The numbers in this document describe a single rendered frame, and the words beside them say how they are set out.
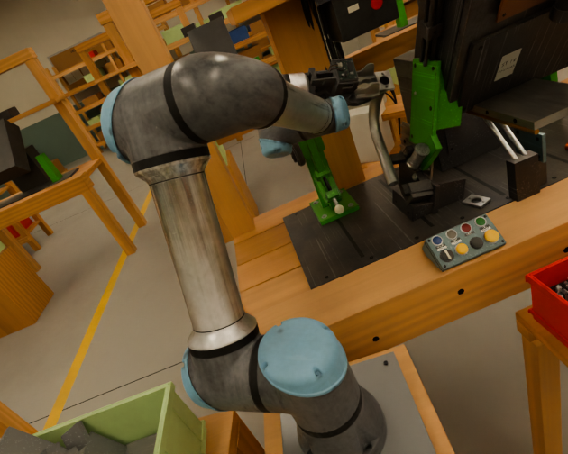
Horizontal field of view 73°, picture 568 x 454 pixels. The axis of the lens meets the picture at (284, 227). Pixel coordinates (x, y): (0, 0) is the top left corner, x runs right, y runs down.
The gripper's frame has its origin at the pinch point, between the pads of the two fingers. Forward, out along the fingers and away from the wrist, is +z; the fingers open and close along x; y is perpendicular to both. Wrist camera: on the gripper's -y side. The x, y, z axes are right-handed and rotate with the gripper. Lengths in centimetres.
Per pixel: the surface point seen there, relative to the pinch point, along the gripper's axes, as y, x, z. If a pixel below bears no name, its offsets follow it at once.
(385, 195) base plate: -27.8, -20.2, 5.7
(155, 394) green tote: -8, -63, -64
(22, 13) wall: -665, 771, -442
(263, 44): -675, 630, 101
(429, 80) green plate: 8.6, -6.2, 7.5
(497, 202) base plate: -5.1, -34.3, 23.8
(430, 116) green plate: 4.0, -13.0, 7.9
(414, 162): -4.8, -20.5, 5.3
